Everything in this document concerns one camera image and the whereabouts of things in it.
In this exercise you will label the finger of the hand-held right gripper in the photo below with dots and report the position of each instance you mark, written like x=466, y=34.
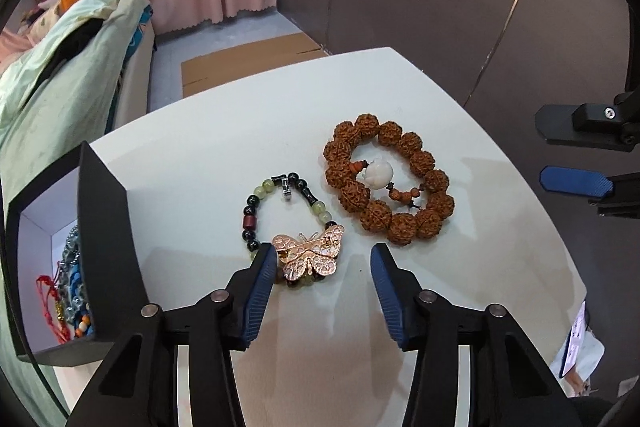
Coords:
x=590, y=119
x=575, y=181

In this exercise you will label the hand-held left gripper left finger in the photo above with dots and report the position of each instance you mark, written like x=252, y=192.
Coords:
x=257, y=297

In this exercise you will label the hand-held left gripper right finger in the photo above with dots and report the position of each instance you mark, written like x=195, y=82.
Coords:
x=392, y=297

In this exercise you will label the rose gold butterfly brooch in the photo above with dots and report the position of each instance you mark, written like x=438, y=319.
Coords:
x=305, y=257

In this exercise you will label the black gift box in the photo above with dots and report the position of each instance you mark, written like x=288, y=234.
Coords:
x=107, y=227

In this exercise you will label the smartphone at table edge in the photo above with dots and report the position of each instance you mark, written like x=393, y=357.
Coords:
x=590, y=347

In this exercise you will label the cardboard sheet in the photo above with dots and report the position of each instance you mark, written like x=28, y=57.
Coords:
x=240, y=62

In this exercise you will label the bed with green sheet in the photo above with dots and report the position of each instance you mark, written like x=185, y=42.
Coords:
x=55, y=117

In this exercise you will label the black garment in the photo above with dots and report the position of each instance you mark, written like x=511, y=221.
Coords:
x=75, y=39

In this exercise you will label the pale green quilt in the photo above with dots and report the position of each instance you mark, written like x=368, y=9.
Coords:
x=100, y=7

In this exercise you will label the patterned pillow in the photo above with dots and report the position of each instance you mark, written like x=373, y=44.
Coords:
x=47, y=19

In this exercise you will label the orange box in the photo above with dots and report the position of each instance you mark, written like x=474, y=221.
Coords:
x=67, y=2

